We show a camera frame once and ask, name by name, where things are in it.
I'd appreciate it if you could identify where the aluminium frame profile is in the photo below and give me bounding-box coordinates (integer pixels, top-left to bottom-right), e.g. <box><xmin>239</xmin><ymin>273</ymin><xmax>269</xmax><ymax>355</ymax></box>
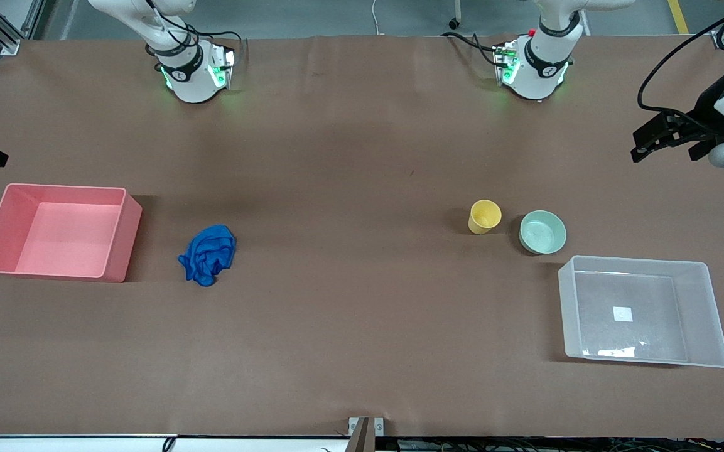
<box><xmin>0</xmin><ymin>0</ymin><xmax>45</xmax><ymax>56</ymax></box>

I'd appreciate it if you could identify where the blue cloth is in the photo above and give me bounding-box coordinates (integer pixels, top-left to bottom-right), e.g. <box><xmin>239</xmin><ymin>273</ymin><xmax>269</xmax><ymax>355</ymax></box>
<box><xmin>178</xmin><ymin>225</ymin><xmax>237</xmax><ymax>287</ymax></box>

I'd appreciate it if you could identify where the pink plastic box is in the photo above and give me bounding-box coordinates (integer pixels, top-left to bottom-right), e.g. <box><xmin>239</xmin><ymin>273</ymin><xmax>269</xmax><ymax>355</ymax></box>
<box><xmin>0</xmin><ymin>183</ymin><xmax>143</xmax><ymax>283</ymax></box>

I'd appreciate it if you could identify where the mint green bowl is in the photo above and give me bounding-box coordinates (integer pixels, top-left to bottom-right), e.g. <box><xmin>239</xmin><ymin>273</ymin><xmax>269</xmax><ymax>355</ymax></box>
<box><xmin>519</xmin><ymin>210</ymin><xmax>568</xmax><ymax>255</ymax></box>

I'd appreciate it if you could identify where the grey metal bracket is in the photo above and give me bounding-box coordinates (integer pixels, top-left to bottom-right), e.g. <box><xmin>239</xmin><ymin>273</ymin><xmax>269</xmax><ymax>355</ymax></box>
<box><xmin>348</xmin><ymin>417</ymin><xmax>385</xmax><ymax>452</ymax></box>

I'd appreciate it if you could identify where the brown table cover sheet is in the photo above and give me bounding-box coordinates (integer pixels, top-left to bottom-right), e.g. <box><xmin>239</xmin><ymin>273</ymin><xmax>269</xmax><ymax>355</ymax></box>
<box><xmin>0</xmin><ymin>35</ymin><xmax>724</xmax><ymax>438</ymax></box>

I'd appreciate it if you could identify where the yellow plastic cup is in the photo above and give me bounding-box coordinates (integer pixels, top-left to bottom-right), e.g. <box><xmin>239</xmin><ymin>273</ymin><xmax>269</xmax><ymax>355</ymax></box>
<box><xmin>468</xmin><ymin>200</ymin><xmax>502</xmax><ymax>235</ymax></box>

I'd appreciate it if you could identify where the clear plastic box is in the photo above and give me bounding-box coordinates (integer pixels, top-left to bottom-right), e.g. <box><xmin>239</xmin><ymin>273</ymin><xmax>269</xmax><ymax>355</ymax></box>
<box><xmin>558</xmin><ymin>255</ymin><xmax>724</xmax><ymax>369</ymax></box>

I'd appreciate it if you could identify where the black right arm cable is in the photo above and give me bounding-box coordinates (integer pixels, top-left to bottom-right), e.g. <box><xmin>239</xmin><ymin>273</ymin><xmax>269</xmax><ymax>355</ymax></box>
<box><xmin>145</xmin><ymin>0</ymin><xmax>243</xmax><ymax>60</ymax></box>

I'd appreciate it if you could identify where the black left arm base cable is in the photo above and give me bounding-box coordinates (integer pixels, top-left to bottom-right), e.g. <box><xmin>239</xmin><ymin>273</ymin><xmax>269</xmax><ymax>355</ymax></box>
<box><xmin>442</xmin><ymin>30</ymin><xmax>529</xmax><ymax>67</ymax></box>

